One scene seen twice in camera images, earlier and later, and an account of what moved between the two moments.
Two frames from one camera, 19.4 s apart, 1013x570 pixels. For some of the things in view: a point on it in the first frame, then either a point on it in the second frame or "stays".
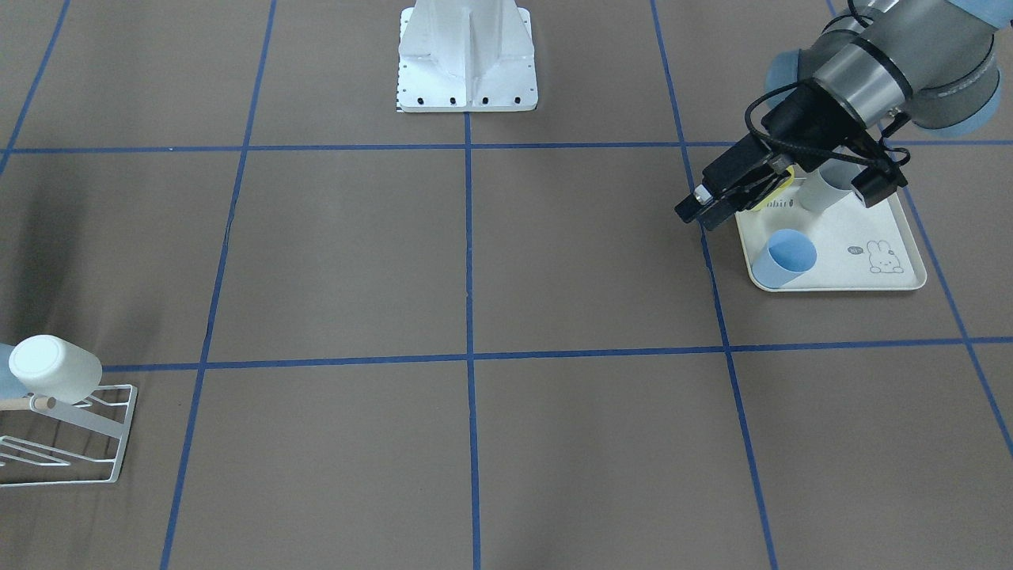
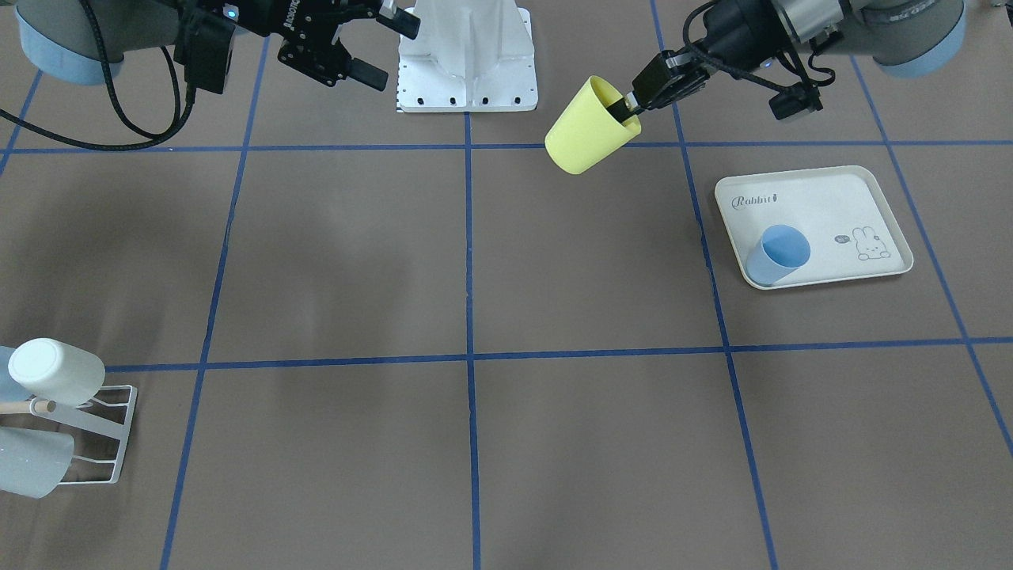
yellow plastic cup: (791, 178) → (586, 131)
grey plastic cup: (821, 186) → (32, 461)
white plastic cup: (52, 367) stays
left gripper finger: (715, 218) → (626, 108)
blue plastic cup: (788, 255) stays
